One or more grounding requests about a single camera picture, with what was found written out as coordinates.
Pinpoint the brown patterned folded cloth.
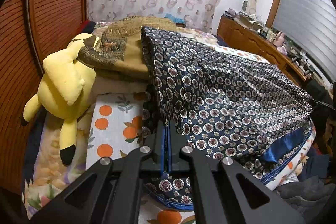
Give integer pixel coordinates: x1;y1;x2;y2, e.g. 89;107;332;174
79;17;179;81

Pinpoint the blue cloth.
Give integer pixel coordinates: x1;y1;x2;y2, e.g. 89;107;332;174
164;13;184;22

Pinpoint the wooden sideboard cabinet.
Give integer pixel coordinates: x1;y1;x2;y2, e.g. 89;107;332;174
217;15;315;83

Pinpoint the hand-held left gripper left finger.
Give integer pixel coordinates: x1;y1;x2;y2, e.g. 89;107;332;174
31;119;168;224

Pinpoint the navy circle-patterned satin top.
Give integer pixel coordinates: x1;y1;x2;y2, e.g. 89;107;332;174
140;26;315;211

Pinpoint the yellow plush toy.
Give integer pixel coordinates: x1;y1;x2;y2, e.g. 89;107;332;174
21;33;101;165

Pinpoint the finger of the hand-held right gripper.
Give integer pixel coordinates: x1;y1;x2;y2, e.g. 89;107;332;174
312;98;336;111

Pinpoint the orange fruit print sheet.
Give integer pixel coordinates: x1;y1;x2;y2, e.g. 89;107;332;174
85;46;315;224

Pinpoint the floral bed sheet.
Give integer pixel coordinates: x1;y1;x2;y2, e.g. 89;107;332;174
22;22;218;214

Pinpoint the grey window blind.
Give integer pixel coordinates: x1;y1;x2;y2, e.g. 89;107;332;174
272;0;336;80

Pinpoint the cluttered cardboard box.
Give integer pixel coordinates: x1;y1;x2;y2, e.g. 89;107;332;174
235;11;259;26

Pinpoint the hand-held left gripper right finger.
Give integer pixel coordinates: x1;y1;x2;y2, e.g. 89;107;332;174
168;120;307;224

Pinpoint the beige folded cloth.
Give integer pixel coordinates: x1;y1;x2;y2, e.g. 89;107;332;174
92;73;150;96

